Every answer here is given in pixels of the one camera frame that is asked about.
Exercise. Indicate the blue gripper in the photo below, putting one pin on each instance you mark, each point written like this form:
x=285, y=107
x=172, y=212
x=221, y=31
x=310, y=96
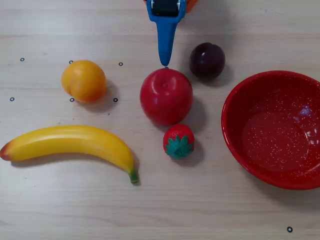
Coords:
x=165, y=9

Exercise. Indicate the yellow plastic banana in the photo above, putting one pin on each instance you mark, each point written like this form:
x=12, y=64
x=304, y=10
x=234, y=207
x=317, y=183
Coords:
x=70, y=140

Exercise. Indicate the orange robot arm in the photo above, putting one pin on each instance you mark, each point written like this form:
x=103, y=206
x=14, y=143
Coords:
x=191, y=4

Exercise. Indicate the red speckled bowl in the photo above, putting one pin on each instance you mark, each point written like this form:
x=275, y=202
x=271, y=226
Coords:
x=250, y=155

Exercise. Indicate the dark purple plastic plum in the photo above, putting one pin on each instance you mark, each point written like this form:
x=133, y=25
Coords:
x=207, y=61

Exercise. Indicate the red plastic apple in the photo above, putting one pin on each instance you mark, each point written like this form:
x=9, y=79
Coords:
x=166, y=97

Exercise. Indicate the yellow orange plastic peach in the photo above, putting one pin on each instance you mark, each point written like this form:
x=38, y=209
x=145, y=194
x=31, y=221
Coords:
x=83, y=81

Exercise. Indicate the red plastic strawberry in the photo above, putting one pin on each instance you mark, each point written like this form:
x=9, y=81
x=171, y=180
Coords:
x=178, y=141

